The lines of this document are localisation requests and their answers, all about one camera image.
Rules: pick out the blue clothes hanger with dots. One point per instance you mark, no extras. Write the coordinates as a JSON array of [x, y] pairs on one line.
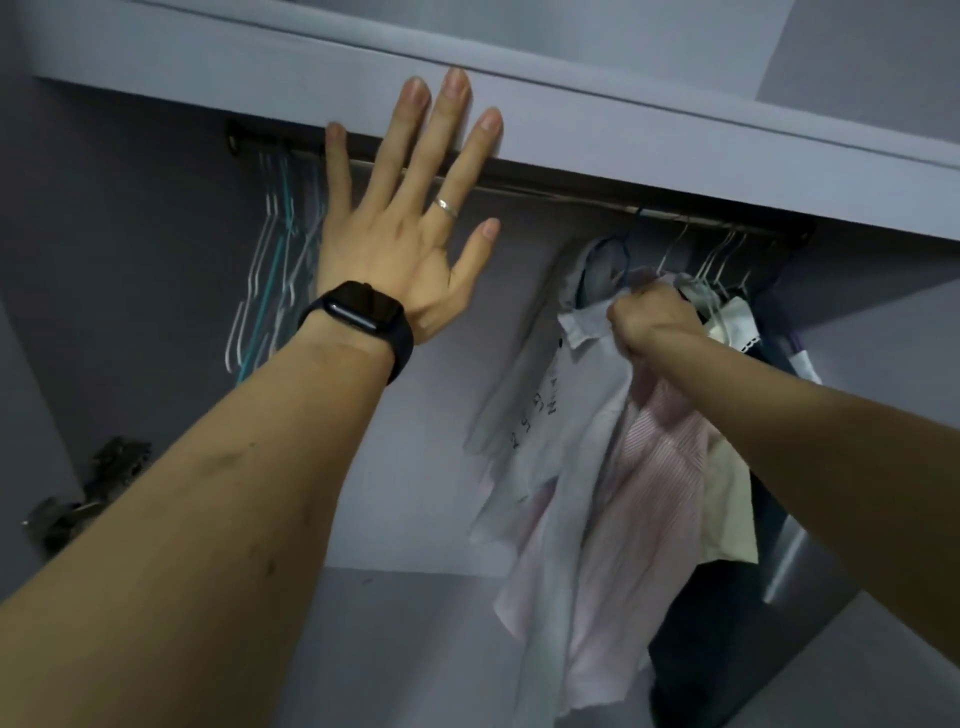
[[624, 247]]

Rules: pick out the white lace trimmed garment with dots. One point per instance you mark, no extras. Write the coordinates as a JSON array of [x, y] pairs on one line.
[[739, 322]]

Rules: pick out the white hangers carrying clothes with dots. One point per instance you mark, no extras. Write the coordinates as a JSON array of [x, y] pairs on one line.
[[709, 266]]

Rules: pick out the person's right forearm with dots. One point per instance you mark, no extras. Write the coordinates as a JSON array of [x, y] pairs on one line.
[[825, 465]]

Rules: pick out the black smartwatch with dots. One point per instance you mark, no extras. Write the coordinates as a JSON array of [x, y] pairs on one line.
[[360, 307]]

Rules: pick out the person's right fingers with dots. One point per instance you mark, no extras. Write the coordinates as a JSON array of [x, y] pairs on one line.
[[624, 322]]

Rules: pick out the pale blue printed shirt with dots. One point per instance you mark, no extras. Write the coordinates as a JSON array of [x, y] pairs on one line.
[[547, 420]]

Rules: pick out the metal door hinge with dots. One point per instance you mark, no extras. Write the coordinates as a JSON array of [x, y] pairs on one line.
[[52, 525], [116, 465]]

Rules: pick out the cream garment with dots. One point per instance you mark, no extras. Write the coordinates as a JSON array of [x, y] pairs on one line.
[[727, 502]]

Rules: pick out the person's left thumb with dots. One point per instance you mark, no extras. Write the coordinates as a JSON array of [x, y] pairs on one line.
[[476, 247]]

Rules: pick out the person's left middle finger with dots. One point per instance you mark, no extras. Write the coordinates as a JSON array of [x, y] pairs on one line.
[[442, 127]]

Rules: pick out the grey wardrobe shelf board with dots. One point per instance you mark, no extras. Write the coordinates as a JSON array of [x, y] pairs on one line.
[[600, 112]]

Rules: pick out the dark navy garment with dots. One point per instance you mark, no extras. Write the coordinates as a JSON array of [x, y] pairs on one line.
[[712, 637]]

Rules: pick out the person's right hand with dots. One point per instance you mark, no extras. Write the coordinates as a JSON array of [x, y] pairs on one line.
[[656, 319]]

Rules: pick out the person's left hand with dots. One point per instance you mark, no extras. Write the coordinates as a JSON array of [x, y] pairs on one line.
[[382, 240]]

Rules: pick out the pink striped shirt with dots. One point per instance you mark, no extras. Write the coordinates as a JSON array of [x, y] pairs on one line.
[[645, 480]]

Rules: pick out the white and purple garment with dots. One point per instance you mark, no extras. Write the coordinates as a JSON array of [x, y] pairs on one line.
[[802, 364]]

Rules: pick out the person's left forearm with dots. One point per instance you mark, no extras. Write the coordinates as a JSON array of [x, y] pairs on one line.
[[187, 525]]

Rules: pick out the person's left little finger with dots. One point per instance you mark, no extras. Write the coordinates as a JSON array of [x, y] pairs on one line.
[[335, 187]]

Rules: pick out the metal clothes rail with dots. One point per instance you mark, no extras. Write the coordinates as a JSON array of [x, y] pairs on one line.
[[540, 191]]

